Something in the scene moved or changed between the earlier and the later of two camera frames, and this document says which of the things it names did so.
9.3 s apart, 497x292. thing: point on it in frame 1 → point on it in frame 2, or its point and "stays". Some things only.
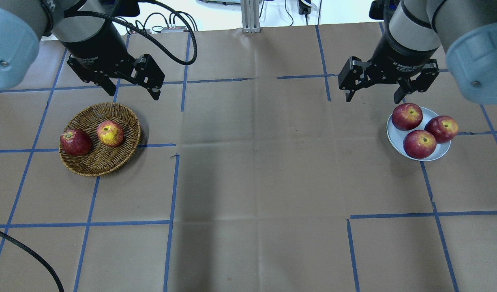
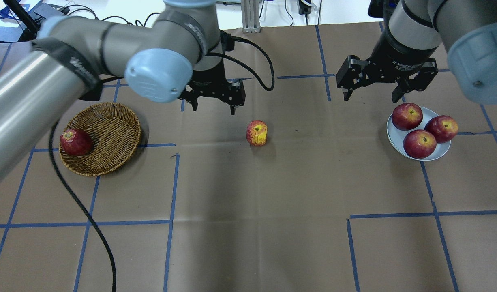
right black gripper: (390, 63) stays
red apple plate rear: (406, 116) stays
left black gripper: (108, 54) → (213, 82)
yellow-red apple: (110, 133) → (257, 133)
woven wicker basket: (101, 159) stays
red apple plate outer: (444, 128) stays
